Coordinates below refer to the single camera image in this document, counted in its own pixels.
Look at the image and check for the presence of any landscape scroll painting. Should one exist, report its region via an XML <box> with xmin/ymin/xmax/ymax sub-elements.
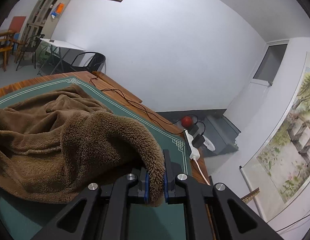
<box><xmin>241</xmin><ymin>52</ymin><xmax>310</xmax><ymax>222</ymax></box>

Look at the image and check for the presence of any brown fleece garment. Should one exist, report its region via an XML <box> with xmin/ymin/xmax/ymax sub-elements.
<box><xmin>0</xmin><ymin>85</ymin><xmax>165</xmax><ymax>206</ymax></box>

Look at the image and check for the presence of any red ball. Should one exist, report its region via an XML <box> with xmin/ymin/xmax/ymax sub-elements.
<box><xmin>180</xmin><ymin>116</ymin><xmax>194</xmax><ymax>128</ymax></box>

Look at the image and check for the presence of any black cable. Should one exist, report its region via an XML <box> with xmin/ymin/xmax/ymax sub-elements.
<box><xmin>89</xmin><ymin>76</ymin><xmax>198</xmax><ymax>126</ymax></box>

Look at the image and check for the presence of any white power cord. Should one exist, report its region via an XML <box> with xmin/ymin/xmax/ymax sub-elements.
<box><xmin>193</xmin><ymin>158</ymin><xmax>212</xmax><ymax>186</ymax></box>

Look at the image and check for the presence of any wooden chair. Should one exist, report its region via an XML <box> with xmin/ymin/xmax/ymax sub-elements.
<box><xmin>0</xmin><ymin>30</ymin><xmax>16</xmax><ymax>72</ymax></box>

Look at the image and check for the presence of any grey door window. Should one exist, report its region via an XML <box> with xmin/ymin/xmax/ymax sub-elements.
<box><xmin>251</xmin><ymin>40</ymin><xmax>289</xmax><ymax>87</ymax></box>

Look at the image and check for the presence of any black metal chair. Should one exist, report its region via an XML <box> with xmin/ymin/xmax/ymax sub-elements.
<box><xmin>70</xmin><ymin>51</ymin><xmax>106</xmax><ymax>73</ymax></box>

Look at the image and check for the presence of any red board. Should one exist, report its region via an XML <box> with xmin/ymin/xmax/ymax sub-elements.
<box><xmin>8</xmin><ymin>16</ymin><xmax>26</xmax><ymax>39</ymax></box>

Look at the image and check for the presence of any white folding table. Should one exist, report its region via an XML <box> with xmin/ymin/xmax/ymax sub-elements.
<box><xmin>37</xmin><ymin>38</ymin><xmax>85</xmax><ymax>76</ymax></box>

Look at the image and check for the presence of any green table mat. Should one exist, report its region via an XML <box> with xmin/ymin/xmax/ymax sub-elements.
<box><xmin>0</xmin><ymin>77</ymin><xmax>190</xmax><ymax>239</ymax></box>

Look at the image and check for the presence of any white power strip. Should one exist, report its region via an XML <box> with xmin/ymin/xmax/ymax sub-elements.
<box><xmin>183</xmin><ymin>128</ymin><xmax>201</xmax><ymax>161</ymax></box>

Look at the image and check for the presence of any black power adapter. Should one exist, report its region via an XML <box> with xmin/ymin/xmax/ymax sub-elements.
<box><xmin>192</xmin><ymin>134</ymin><xmax>205</xmax><ymax>148</ymax></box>

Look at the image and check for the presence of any wooden stick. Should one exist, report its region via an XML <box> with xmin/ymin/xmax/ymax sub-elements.
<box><xmin>241</xmin><ymin>187</ymin><xmax>260</xmax><ymax>204</ymax></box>

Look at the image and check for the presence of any beige shelf cabinet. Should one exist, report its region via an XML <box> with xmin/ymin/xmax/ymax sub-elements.
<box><xmin>14</xmin><ymin>0</ymin><xmax>71</xmax><ymax>61</ymax></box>

